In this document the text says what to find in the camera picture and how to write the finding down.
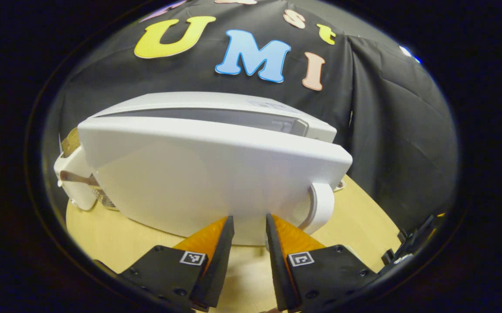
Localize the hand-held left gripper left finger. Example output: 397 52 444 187
118 215 235 311

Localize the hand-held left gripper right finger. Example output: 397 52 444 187
265 213 382 313

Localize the white microwave oven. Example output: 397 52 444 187
77 91 353 246

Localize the white toaster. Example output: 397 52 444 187
54 146 99 211

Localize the small ceiling light panel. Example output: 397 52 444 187
399 45 421 64

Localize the metal wire rack brown handle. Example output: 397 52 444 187
60 170 117 209

